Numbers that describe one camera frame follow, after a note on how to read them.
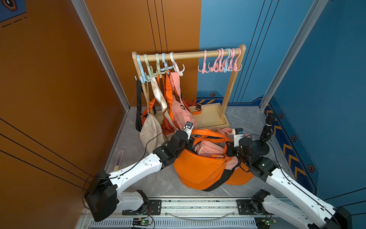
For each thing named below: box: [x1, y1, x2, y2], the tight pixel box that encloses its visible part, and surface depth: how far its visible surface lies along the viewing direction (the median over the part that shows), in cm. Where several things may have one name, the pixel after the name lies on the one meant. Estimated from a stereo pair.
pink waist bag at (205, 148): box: [194, 140, 239, 171], surface depth 90 cm
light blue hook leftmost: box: [136, 54, 153, 84], surface depth 68 cm
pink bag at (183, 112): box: [169, 72, 197, 130], surface depth 85 cm
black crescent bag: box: [202, 162, 241, 192], surface depth 79 cm
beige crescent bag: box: [139, 76, 177, 153], surface depth 88 cm
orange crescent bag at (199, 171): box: [173, 149, 228, 190], surface depth 76 cm
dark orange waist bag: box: [182, 99, 202, 115], surface depth 114 cm
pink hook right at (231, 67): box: [229, 48, 236, 72], surface depth 73 cm
